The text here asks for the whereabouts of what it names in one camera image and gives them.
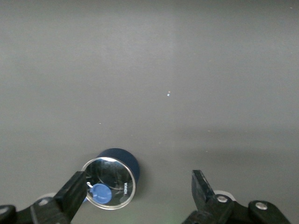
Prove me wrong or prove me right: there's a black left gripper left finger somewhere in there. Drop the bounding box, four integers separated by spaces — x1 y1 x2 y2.
0 171 87 224

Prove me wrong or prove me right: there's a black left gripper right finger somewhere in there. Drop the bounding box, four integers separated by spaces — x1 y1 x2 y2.
182 169 292 224

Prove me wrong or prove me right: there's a glass lid blue knob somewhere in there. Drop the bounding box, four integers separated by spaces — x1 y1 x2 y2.
80 157 136 210

